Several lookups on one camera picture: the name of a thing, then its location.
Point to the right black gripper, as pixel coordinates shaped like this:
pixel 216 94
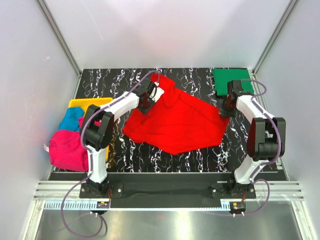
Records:
pixel 223 112

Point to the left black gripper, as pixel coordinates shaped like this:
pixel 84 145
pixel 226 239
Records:
pixel 144 111

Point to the red t-shirt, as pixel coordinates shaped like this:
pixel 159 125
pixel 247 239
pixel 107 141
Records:
pixel 178 122

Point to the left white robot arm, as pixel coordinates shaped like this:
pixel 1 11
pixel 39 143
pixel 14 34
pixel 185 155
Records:
pixel 96 132

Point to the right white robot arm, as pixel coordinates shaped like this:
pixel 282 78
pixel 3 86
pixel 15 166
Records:
pixel 266 137

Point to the folded green t-shirt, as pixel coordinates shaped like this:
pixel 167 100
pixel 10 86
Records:
pixel 222 76

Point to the yellow plastic bin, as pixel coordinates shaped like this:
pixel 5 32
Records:
pixel 84 103

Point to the blue t-shirt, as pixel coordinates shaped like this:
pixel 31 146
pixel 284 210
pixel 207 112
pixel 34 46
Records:
pixel 70 121

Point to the magenta t-shirt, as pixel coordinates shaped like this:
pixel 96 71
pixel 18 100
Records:
pixel 66 151

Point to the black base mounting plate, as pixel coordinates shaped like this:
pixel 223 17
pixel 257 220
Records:
pixel 185 190

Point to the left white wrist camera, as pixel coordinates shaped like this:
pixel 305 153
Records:
pixel 156 93

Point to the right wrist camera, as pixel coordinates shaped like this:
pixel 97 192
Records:
pixel 235 86

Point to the front aluminium rail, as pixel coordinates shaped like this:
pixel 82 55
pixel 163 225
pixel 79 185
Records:
pixel 293 194

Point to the right aluminium frame post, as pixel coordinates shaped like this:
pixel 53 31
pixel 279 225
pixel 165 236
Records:
pixel 275 34

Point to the aluminium frame post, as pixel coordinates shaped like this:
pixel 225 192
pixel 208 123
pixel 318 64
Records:
pixel 275 34
pixel 58 35

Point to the left aluminium frame post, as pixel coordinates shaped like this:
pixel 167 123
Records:
pixel 58 35

